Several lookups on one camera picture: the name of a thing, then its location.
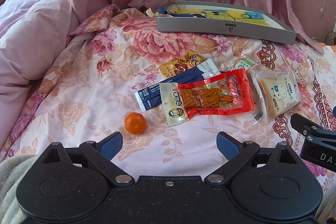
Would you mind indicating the gold date snack packet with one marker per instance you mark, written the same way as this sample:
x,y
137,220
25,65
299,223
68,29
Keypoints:
x,y
176,66

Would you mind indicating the orange mandarin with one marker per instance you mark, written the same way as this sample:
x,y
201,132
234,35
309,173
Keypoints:
x,y
135,123

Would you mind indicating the red tofu snack packet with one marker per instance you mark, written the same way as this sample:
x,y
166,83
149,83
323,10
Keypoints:
x,y
228,93

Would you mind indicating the clear green label packet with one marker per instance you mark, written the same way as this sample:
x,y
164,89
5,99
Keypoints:
x,y
243,62

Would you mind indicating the grey cardboard box tray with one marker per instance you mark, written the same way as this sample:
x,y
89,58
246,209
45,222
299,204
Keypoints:
x,y
278,32

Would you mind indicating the grey fleece blanket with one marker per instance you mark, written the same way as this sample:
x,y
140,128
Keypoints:
x,y
13,170

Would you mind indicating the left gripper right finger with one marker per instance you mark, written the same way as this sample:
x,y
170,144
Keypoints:
x,y
239,156

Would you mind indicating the floral bed sheet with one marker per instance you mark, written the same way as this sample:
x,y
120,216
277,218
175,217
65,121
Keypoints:
x,y
89,90

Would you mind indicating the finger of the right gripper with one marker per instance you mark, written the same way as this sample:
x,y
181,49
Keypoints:
x,y
306,127

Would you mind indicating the navy blue white sachet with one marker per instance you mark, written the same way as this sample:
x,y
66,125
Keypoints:
x,y
150,97

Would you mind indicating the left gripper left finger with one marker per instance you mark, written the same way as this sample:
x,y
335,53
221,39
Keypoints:
x,y
99,156

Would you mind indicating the pink duvet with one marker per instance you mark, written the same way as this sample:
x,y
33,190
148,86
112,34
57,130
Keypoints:
x,y
33,33

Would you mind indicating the cream snack packet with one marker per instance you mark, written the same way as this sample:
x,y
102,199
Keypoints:
x,y
173,106

